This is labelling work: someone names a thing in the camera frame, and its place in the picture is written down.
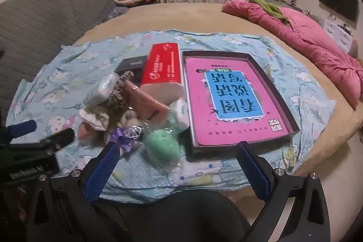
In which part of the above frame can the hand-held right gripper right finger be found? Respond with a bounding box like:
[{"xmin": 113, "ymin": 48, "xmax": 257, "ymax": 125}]
[{"xmin": 236, "ymin": 141, "xmax": 331, "ymax": 242}]

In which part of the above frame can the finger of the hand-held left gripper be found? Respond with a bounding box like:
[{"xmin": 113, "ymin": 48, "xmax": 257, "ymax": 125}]
[
  {"xmin": 0, "ymin": 120, "xmax": 37, "ymax": 143},
  {"xmin": 40, "ymin": 128, "xmax": 76, "ymax": 151}
]

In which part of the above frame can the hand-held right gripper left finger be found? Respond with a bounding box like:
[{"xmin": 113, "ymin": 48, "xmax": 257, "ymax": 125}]
[{"xmin": 27, "ymin": 142, "xmax": 121, "ymax": 242}]

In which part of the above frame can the plush bear purple dress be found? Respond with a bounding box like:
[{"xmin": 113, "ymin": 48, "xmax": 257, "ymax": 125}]
[{"xmin": 105, "ymin": 128, "xmax": 142, "ymax": 154}]

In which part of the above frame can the white patterned cloth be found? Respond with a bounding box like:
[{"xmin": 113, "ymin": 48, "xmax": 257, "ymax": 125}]
[{"xmin": 79, "ymin": 107, "xmax": 111, "ymax": 131}]

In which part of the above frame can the dark cardboard box tray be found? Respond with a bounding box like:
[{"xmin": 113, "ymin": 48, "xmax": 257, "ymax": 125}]
[{"xmin": 181, "ymin": 50, "xmax": 300, "ymax": 159}]

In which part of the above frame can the plush bear silver dress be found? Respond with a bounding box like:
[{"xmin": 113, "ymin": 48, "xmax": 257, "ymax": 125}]
[{"xmin": 118, "ymin": 110, "xmax": 145, "ymax": 142}]

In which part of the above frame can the green sponge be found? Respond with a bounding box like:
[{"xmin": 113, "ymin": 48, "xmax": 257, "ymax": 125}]
[{"xmin": 143, "ymin": 120, "xmax": 182, "ymax": 171}]

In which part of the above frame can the snack packet with cartoon face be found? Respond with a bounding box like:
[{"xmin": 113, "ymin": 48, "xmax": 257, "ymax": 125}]
[{"xmin": 88, "ymin": 73, "xmax": 121, "ymax": 106}]

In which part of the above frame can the leopard print scrunchie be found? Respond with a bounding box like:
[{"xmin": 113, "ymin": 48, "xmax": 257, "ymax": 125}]
[{"xmin": 106, "ymin": 70, "xmax": 134, "ymax": 106}]

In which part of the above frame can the pink cloth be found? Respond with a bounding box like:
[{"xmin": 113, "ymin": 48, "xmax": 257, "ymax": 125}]
[{"xmin": 125, "ymin": 80, "xmax": 172, "ymax": 120}]

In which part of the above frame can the peach pink sponge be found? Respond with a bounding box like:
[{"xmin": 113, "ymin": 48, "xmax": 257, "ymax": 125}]
[{"xmin": 76, "ymin": 123, "xmax": 98, "ymax": 143}]

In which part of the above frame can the light blue printed blanket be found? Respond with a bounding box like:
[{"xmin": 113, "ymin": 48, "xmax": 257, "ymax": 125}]
[{"xmin": 6, "ymin": 29, "xmax": 336, "ymax": 204}]

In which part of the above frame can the pink book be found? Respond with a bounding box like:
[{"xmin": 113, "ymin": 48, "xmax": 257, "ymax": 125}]
[{"xmin": 186, "ymin": 56, "xmax": 292, "ymax": 147}]

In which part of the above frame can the small black box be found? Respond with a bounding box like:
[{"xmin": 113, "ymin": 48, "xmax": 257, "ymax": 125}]
[{"xmin": 115, "ymin": 55, "xmax": 149, "ymax": 84}]

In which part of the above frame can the grey quilted sofa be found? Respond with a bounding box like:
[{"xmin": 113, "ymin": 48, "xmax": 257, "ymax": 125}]
[{"xmin": 0, "ymin": 0, "xmax": 117, "ymax": 129}]

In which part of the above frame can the red tissue box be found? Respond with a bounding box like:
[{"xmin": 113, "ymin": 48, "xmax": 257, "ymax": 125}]
[{"xmin": 140, "ymin": 43, "xmax": 186, "ymax": 105}]

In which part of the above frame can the dark floral cloth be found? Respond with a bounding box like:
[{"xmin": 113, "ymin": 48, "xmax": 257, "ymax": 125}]
[{"xmin": 103, "ymin": 5, "xmax": 128, "ymax": 22}]

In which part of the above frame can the pink quilt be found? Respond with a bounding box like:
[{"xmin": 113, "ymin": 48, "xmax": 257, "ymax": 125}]
[{"xmin": 222, "ymin": 0, "xmax": 363, "ymax": 109}]

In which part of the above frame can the green cloth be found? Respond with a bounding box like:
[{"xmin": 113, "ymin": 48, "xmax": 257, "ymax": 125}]
[{"xmin": 250, "ymin": 0, "xmax": 291, "ymax": 25}]

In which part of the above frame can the beige bed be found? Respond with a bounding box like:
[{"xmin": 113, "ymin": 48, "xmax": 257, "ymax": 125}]
[{"xmin": 71, "ymin": 2, "xmax": 363, "ymax": 203}]

